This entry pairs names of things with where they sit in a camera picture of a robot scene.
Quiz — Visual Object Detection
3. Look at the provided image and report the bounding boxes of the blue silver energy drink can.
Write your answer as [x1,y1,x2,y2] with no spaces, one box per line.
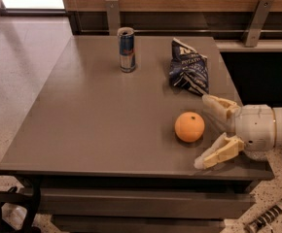
[118,27,136,73]

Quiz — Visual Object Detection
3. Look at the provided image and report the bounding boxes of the left metal wall bracket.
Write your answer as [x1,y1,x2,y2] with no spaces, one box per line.
[105,0,121,36]

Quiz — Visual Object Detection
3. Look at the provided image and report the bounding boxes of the striped black white tool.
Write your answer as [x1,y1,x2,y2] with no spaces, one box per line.
[244,199,282,233]

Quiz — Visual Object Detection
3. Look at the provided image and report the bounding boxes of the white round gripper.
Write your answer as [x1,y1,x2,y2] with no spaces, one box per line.
[194,94,275,170]

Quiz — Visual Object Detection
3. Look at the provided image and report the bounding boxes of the metal wall bracket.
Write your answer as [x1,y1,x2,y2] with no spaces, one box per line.
[105,0,121,36]
[242,0,274,48]

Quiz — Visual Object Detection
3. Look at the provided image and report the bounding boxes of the orange fruit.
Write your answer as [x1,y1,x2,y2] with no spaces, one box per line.
[174,112,205,143]

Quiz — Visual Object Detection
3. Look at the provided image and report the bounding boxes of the right metal wall bracket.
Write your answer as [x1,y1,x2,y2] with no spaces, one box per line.
[242,0,274,48]

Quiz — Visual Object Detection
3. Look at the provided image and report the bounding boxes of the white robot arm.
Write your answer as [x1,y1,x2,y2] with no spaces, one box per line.
[194,95,282,170]

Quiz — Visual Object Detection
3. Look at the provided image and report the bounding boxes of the blue potato chip bag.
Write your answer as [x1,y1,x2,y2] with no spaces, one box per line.
[169,38,209,96]

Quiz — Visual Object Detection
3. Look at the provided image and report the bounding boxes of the grey table with drawers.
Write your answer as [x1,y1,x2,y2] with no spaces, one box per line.
[0,36,273,233]

